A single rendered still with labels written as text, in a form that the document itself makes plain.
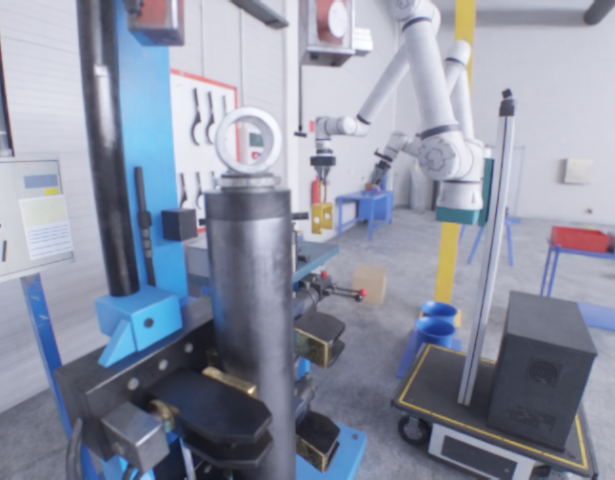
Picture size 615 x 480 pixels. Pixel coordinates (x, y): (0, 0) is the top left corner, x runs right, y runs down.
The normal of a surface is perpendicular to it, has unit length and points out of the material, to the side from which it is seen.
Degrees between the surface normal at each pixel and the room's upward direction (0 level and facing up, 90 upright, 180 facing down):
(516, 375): 90
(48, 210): 90
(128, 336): 90
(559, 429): 90
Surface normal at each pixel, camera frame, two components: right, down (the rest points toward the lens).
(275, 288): 0.67, 0.18
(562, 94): -0.46, 0.21
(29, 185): 0.89, 0.11
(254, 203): 0.28, 0.23
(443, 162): -0.66, 0.33
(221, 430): 0.00, -0.97
